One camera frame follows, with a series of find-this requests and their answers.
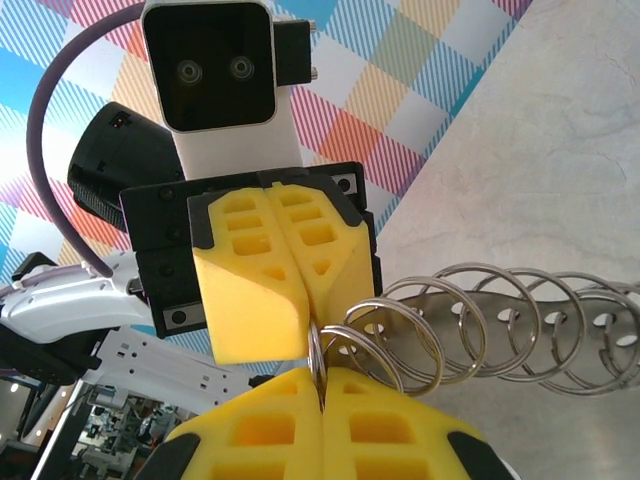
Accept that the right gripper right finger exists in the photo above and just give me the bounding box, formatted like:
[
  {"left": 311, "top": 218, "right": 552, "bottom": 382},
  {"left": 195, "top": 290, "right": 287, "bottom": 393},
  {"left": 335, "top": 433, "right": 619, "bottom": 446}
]
[{"left": 319, "top": 364, "right": 506, "bottom": 480}]

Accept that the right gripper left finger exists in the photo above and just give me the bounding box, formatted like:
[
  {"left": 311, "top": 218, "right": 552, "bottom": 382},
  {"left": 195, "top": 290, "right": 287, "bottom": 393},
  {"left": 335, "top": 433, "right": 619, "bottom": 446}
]
[{"left": 132, "top": 367, "right": 324, "bottom": 480}]

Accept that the metal strap with key rings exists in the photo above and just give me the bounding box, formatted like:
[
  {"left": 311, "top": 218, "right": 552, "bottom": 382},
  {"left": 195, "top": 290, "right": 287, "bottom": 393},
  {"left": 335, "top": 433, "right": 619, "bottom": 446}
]
[{"left": 307, "top": 262, "right": 640, "bottom": 401}]

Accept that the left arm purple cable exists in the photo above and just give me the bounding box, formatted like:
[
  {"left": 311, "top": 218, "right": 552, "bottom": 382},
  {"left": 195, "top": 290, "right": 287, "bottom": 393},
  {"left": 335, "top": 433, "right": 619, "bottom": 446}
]
[{"left": 14, "top": 2, "right": 146, "bottom": 289}]

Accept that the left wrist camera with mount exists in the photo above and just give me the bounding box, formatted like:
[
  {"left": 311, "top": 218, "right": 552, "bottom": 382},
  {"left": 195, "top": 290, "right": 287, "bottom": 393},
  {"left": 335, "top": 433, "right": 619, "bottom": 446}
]
[{"left": 141, "top": 0, "right": 320, "bottom": 182}]

